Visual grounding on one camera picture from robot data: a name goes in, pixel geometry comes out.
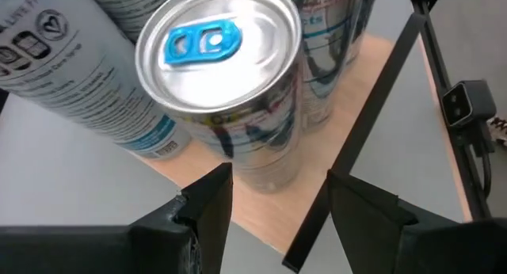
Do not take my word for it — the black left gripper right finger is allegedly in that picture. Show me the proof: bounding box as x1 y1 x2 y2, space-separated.
326 169 507 274

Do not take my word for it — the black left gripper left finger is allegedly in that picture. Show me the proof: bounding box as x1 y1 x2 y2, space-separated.
0 162 234 274

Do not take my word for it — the small table-level camera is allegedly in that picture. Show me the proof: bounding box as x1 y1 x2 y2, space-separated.
441 79 498 128

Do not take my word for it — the wooden shelf black metal frame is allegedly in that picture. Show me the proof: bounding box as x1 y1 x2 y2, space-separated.
134 8 429 273

